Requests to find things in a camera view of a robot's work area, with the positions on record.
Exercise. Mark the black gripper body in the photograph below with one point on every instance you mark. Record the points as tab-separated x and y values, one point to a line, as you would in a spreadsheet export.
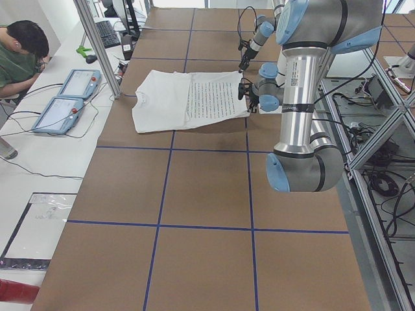
251	95
248	53

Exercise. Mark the white long-sleeve printed shirt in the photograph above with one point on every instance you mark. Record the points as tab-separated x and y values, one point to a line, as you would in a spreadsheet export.
182	101

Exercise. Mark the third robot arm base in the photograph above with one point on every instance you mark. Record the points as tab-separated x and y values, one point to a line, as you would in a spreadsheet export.
401	67

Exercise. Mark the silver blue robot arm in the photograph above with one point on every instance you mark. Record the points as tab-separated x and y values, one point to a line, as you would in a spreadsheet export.
264	28
305	158

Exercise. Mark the black keyboard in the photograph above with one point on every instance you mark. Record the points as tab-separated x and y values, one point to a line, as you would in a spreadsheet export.
107	34

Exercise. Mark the upper blue teach pendant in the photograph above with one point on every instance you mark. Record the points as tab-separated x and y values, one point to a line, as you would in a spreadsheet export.
80	83

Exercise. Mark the blue teach pendant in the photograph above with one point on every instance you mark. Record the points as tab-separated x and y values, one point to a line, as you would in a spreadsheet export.
59	116
80	83

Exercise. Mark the green clamp tool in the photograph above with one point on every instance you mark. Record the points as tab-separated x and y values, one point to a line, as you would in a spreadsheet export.
82	50

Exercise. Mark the lower blue teach pendant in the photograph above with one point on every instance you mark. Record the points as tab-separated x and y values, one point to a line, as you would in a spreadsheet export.
59	116

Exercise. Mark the seated person green shirt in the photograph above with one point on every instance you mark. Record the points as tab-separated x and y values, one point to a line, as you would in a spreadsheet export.
24	55

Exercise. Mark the water bottle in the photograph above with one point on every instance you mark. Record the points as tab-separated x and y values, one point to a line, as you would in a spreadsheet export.
6	150

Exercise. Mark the clear plastic bag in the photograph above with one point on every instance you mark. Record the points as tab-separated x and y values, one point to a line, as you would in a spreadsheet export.
37	232

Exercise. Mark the red cylinder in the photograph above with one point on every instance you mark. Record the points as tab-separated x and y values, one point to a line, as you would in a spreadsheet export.
17	292

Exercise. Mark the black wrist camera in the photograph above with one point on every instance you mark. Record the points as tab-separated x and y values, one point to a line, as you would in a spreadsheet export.
244	90
243	44

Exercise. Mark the aluminium frame post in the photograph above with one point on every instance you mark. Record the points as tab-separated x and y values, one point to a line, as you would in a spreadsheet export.
90	28

